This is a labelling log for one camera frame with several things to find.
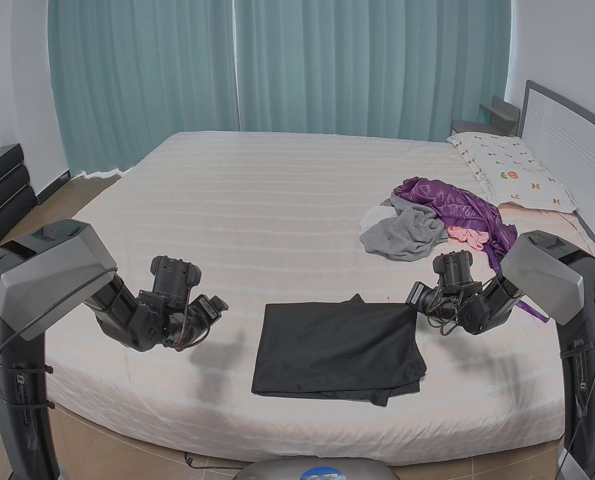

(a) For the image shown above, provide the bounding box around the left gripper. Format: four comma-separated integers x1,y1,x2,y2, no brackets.
180,304,220,346

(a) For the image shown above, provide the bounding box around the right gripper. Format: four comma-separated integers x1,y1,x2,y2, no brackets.
418,288,451,318

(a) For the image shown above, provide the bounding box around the black T-shirt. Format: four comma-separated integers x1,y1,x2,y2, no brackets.
251,293,427,407

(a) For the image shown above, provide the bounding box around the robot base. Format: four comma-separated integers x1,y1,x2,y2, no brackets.
235,458,386,480

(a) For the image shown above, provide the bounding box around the grey garment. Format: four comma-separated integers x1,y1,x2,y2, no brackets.
360,203,448,262

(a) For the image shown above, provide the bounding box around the pink garment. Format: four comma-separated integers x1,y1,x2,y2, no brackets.
447,225,489,249

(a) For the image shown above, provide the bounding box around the purple satin garment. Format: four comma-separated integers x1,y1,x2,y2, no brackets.
394,177,551,325

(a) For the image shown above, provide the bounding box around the white garment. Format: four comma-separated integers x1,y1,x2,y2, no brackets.
360,205,401,231

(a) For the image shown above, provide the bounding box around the bed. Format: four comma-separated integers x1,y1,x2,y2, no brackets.
42,79,595,469

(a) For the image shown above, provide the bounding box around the white printed pillow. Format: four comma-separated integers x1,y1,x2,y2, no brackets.
447,132,577,214

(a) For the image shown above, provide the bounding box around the grey bedside table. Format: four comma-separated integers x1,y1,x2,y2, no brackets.
451,95,521,136

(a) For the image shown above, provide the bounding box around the blue-green curtain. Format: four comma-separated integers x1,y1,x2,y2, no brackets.
49,0,238,179
235,0,511,141

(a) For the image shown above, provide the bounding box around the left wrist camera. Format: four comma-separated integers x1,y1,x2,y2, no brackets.
197,294,229,325

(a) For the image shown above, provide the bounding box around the black cable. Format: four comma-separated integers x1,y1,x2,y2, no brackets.
184,450,215,469

